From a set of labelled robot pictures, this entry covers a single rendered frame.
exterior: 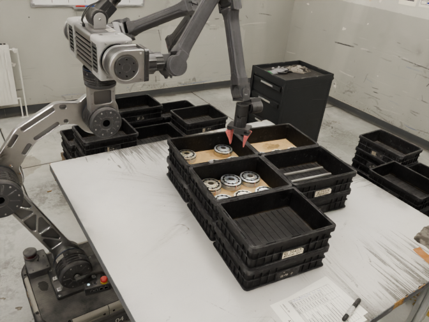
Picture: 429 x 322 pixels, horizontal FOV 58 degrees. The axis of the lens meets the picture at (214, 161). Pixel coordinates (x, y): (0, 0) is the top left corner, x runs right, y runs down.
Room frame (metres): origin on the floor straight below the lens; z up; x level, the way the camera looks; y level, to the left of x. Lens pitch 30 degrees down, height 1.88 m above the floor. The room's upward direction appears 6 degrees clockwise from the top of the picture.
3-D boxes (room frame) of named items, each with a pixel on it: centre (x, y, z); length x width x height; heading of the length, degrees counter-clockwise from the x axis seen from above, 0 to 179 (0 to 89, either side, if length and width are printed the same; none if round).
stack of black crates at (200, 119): (3.01, 0.17, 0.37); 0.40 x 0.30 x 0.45; 127
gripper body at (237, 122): (1.61, -0.10, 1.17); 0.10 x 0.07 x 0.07; 72
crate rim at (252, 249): (1.28, -0.27, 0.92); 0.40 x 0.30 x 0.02; 119
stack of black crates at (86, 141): (2.53, 0.81, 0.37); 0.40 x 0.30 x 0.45; 126
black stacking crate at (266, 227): (1.28, -0.27, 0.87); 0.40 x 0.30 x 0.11; 119
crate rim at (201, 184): (1.55, -0.13, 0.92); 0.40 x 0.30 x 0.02; 119
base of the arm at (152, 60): (1.44, 0.28, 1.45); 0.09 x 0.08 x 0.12; 37
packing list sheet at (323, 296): (1.02, -0.45, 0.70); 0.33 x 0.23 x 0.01; 127
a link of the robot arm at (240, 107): (1.62, -0.10, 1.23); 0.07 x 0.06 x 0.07; 126
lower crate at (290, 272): (1.28, -0.27, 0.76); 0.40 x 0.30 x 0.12; 119
